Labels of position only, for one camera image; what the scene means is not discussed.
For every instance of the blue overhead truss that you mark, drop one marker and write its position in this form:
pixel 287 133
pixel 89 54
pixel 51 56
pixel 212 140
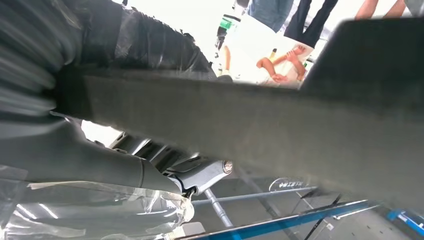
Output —
pixel 281 222

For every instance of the person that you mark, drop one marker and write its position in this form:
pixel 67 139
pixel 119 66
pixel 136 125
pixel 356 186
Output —
pixel 270 13
pixel 364 10
pixel 281 63
pixel 311 20

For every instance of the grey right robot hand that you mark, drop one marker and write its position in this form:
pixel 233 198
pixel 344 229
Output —
pixel 82 159

